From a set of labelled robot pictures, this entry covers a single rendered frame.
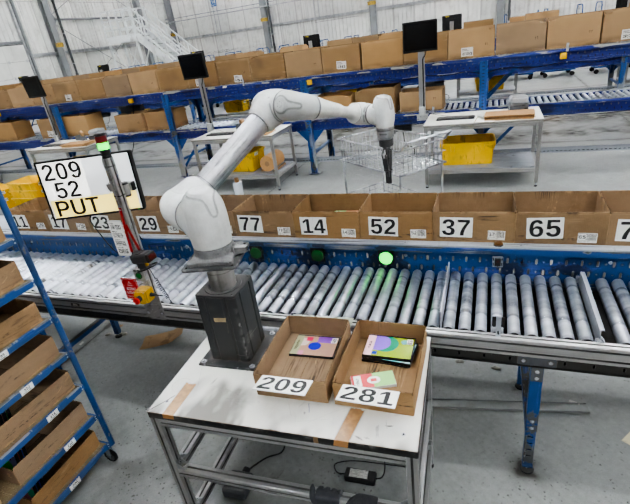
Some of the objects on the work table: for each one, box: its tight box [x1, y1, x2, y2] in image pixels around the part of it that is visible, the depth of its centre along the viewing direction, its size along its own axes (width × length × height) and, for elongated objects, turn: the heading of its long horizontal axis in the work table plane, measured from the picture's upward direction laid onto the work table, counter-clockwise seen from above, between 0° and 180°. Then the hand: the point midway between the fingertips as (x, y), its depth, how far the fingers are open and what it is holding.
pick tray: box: [253, 315, 351, 403], centre depth 180 cm, size 28×38×10 cm
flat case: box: [289, 334, 341, 360], centre depth 191 cm, size 14×19×2 cm
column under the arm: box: [195, 274, 277, 371], centre depth 191 cm, size 26×26×33 cm
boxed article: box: [350, 370, 397, 389], centre depth 167 cm, size 8×16×2 cm, turn 108°
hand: (388, 176), depth 240 cm, fingers closed
